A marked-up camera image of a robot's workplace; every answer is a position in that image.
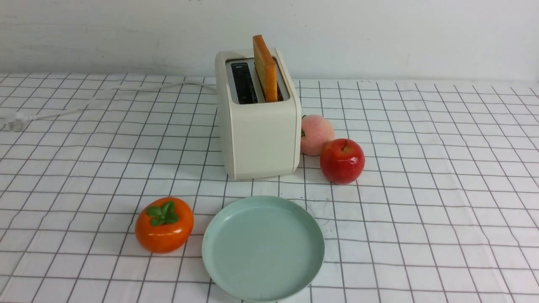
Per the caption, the white power cable with plug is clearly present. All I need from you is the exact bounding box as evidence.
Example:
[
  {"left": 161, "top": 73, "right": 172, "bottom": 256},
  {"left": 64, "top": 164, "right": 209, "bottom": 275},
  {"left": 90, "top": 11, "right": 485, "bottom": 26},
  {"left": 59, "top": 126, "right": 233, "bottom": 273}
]
[{"left": 4, "top": 80, "right": 217, "bottom": 132}]

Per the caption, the pink peach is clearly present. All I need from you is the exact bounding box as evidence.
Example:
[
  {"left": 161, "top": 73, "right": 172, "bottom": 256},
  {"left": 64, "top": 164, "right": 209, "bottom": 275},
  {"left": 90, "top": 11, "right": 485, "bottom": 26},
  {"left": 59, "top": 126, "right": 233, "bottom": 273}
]
[{"left": 300, "top": 114, "right": 335, "bottom": 157}]

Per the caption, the pale green round plate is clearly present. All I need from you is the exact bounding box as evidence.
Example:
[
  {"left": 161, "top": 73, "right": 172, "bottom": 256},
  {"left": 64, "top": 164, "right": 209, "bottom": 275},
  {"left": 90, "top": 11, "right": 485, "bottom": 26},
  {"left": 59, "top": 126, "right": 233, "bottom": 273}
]
[{"left": 201, "top": 195, "right": 325, "bottom": 303}]

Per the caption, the cream white toaster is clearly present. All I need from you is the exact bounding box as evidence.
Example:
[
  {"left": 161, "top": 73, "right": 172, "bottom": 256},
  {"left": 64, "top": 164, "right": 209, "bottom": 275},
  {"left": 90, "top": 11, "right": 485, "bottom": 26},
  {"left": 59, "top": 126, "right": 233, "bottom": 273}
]
[{"left": 214, "top": 48, "right": 302, "bottom": 180}]

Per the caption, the red apple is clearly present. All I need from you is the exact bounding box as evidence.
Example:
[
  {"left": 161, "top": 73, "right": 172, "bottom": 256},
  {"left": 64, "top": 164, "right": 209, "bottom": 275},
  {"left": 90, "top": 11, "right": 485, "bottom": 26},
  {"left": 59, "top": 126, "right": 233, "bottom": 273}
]
[{"left": 319, "top": 138, "right": 366, "bottom": 184}]

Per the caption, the white grid tablecloth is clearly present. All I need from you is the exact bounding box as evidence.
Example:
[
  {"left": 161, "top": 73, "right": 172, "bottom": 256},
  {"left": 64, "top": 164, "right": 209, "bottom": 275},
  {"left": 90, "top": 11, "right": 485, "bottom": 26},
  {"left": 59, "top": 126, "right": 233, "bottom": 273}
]
[{"left": 0, "top": 73, "right": 539, "bottom": 303}]

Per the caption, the orange persimmon with green leaf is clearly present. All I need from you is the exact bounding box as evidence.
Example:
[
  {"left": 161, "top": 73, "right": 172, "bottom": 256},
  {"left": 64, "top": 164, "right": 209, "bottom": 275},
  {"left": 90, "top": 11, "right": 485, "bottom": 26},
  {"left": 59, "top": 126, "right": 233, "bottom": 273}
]
[{"left": 134, "top": 197, "right": 194, "bottom": 254}]

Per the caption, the toasted bread slice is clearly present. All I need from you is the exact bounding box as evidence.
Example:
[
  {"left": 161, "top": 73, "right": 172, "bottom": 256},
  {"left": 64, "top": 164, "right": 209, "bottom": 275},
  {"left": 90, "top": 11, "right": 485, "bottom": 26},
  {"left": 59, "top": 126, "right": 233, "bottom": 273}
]
[{"left": 252, "top": 35, "right": 278, "bottom": 102}]

